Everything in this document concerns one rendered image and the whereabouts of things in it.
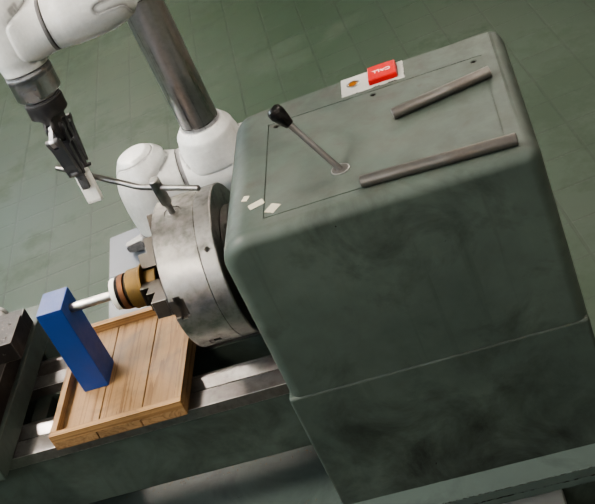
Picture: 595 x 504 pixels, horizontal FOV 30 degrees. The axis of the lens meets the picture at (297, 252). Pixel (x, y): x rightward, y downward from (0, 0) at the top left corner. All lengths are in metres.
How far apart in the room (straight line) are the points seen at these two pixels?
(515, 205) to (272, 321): 0.50
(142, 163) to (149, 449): 0.79
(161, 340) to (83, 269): 2.29
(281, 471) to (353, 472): 0.26
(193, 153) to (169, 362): 0.62
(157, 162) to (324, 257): 0.95
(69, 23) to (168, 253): 0.47
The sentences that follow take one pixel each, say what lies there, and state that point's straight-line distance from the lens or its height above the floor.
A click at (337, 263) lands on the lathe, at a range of 2.00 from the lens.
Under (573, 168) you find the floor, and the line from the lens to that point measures 4.11.
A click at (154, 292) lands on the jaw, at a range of 2.23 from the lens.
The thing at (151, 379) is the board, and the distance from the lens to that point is 2.42.
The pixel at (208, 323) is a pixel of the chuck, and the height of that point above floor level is 1.05.
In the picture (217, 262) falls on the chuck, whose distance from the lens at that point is 2.12.
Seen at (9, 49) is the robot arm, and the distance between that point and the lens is 2.09.
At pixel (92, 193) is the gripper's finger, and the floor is 1.32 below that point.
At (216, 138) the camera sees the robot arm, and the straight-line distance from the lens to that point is 2.79.
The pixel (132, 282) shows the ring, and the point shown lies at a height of 1.11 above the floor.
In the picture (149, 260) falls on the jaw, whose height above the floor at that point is 1.13.
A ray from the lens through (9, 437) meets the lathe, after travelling 2.49.
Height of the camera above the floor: 2.27
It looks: 33 degrees down
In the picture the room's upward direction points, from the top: 25 degrees counter-clockwise
